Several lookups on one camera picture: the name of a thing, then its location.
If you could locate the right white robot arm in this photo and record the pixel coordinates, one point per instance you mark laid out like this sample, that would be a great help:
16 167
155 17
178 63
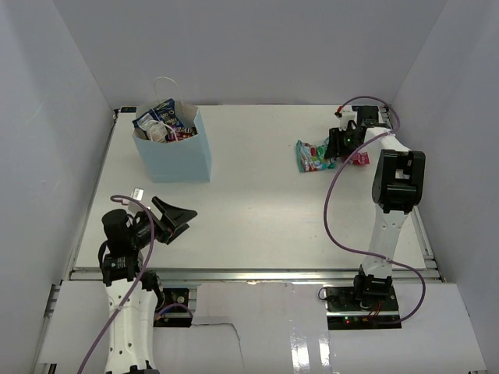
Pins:
397 188

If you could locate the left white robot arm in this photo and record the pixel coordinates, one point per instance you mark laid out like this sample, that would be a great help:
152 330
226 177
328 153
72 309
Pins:
135 295

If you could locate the purple candy packet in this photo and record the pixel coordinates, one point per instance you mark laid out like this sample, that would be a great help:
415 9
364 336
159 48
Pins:
181 132

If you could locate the teal candy bag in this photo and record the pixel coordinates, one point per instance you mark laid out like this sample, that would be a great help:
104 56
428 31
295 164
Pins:
311 157

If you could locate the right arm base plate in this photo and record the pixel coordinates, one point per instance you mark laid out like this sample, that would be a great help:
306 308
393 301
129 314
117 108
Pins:
345 313

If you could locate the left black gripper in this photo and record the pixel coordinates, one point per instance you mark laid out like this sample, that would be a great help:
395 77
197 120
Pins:
176 216

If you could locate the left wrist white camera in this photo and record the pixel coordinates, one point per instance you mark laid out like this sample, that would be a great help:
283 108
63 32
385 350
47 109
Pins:
137 194

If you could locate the blue snack bag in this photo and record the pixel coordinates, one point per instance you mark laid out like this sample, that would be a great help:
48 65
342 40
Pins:
159 124

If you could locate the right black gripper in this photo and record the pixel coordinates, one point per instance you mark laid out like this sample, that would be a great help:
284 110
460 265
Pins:
335 148

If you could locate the small red candy packet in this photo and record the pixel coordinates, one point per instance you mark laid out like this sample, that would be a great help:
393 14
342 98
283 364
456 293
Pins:
360 159

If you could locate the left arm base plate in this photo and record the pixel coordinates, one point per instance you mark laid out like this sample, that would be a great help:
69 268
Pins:
175 310

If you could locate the light blue paper bag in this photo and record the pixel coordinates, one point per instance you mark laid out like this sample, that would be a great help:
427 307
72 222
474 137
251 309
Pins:
188 160

